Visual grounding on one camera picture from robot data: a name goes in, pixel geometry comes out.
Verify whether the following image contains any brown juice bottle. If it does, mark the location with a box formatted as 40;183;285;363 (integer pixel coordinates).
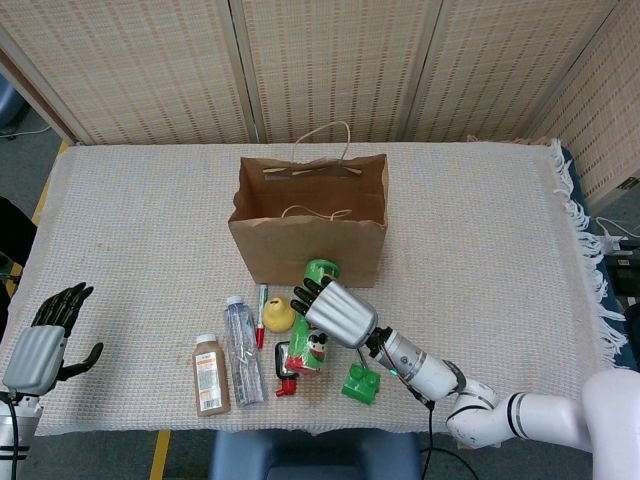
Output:
192;333;232;418

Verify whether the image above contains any yellow pear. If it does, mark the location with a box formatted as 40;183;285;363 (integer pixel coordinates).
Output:
263;297;296;334

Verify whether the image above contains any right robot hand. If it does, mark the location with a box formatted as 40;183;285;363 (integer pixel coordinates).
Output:
290;277;380;350

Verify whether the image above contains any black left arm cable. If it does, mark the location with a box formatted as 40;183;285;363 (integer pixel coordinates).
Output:
4;392;24;480

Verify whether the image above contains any black electrical box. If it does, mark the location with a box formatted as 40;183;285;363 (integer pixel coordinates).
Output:
607;252;640;301

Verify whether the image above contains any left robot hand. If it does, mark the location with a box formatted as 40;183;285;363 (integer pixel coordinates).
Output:
2;282;105;396

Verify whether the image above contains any woven folding screen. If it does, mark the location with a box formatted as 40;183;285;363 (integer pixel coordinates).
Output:
0;0;640;201

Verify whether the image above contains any blue padded chair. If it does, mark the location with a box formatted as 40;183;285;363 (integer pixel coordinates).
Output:
208;429;422;480

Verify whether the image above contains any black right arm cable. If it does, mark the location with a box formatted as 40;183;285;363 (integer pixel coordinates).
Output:
399;377;481;480

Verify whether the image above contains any black bottle red cap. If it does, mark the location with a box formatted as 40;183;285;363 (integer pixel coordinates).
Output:
273;341;300;399

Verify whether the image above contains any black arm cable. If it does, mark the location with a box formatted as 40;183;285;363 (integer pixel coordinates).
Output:
4;392;24;480
399;377;481;480

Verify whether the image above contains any green Pringles can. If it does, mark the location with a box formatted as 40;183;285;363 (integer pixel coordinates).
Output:
282;258;344;379

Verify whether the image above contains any blue plastic container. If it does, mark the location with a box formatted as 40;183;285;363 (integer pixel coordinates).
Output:
0;82;26;132

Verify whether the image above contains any brown paper bag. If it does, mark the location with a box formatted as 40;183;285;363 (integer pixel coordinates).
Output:
227;121;391;290

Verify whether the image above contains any red-capped green marker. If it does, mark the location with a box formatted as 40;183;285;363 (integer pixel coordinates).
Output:
255;283;269;349

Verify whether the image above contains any transparent water bottle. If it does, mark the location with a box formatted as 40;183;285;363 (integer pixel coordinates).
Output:
223;295;265;409

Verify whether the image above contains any green toy brick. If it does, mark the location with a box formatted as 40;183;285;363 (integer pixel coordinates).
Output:
341;362;382;405

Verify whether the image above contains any black bulky object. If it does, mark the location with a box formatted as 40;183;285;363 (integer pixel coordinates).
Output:
0;195;39;346

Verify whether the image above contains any white power cable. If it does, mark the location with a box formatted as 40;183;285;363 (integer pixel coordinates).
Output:
595;216;640;251

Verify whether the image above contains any white woven tablecloth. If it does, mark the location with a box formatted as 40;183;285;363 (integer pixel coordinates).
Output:
7;137;631;449

